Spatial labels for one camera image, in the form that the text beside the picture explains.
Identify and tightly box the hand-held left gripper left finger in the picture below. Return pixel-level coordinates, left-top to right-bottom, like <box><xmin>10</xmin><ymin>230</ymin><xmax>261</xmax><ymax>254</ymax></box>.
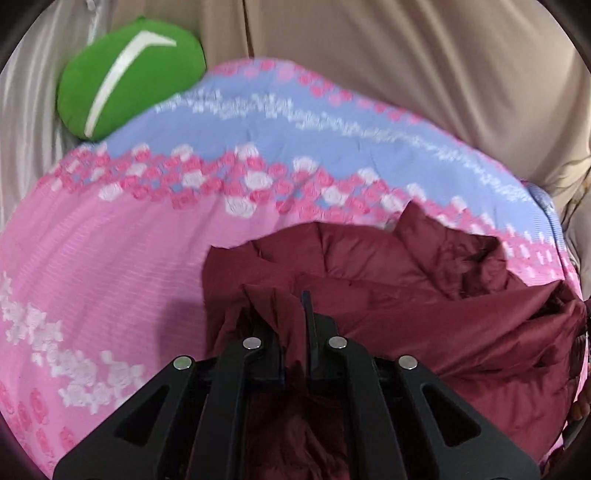
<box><xmin>53</xmin><ymin>308</ymin><xmax>283</xmax><ymax>480</ymax></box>

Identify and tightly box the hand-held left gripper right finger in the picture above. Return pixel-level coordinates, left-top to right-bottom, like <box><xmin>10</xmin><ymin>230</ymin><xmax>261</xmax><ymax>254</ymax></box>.
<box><xmin>301</xmin><ymin>290</ymin><xmax>542</xmax><ymax>480</ymax></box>

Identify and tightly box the maroon quilted jacket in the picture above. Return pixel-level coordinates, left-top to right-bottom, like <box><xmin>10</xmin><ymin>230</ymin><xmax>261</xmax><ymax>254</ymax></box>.
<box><xmin>201</xmin><ymin>200</ymin><xmax>589</xmax><ymax>480</ymax></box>

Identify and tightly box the pink and blue floral blanket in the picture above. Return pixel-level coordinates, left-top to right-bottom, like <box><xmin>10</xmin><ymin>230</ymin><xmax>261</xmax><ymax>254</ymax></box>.
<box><xmin>0</xmin><ymin>58</ymin><xmax>586</xmax><ymax>480</ymax></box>

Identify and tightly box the beige cloth backdrop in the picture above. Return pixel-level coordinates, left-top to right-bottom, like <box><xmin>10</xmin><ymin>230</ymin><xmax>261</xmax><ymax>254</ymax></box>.
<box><xmin>108</xmin><ymin>0</ymin><xmax>591</xmax><ymax>268</ymax></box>

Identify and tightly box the cream patterned cloth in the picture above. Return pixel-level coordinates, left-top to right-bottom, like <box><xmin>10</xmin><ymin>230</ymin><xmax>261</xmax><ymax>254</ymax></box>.
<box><xmin>551</xmin><ymin>152</ymin><xmax>591</xmax><ymax>259</ymax></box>

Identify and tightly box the green pillow with white stripe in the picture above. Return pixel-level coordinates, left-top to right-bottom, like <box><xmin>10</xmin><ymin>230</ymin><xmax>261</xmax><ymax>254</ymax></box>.
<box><xmin>56</xmin><ymin>16</ymin><xmax>207</xmax><ymax>141</ymax></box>

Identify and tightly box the white satin curtain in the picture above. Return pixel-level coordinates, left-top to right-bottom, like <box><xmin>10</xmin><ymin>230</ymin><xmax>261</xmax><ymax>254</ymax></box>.
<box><xmin>0</xmin><ymin>0</ymin><xmax>139</xmax><ymax>241</ymax></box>

